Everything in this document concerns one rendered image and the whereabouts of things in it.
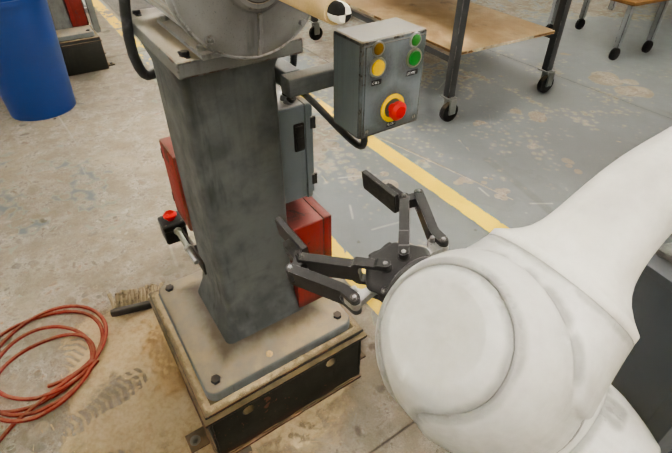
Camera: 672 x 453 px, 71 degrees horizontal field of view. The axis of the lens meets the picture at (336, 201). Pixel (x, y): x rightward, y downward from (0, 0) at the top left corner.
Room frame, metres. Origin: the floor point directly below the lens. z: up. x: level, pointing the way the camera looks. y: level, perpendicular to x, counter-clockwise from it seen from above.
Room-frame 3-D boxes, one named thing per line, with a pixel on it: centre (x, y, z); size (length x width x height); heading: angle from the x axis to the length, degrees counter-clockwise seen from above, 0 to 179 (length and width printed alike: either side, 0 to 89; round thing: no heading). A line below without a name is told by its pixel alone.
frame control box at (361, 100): (0.97, -0.03, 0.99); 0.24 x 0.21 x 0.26; 33
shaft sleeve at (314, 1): (0.64, 0.05, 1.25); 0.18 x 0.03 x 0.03; 33
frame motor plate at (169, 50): (0.96, 0.26, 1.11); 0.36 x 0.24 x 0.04; 33
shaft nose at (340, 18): (0.56, -0.01, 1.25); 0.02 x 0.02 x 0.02; 33
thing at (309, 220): (1.05, 0.12, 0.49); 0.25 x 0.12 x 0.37; 33
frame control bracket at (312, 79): (0.94, 0.02, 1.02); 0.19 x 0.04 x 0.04; 123
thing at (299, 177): (1.04, 0.13, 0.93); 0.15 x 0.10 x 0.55; 33
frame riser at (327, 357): (0.96, 0.26, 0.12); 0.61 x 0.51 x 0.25; 123
